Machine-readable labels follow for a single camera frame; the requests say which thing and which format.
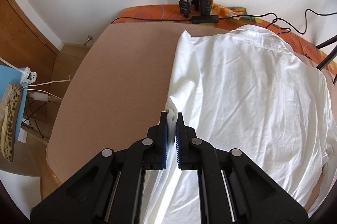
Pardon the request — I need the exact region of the white shirt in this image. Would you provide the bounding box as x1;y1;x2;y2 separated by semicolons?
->
140;25;336;223

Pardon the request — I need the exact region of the leopard print pouch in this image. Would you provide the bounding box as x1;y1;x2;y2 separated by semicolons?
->
1;83;22;163

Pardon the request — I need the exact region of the metal door stopper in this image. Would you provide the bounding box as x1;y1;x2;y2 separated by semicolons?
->
83;35;93;47

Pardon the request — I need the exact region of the orange patterned mattress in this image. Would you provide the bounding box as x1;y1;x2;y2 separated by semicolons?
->
45;4;337;188

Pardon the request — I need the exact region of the black ring light tripod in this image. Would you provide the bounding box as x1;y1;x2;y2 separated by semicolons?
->
314;34;337;71

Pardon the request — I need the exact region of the black ring light cable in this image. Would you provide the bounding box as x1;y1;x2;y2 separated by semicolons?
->
110;8;337;36

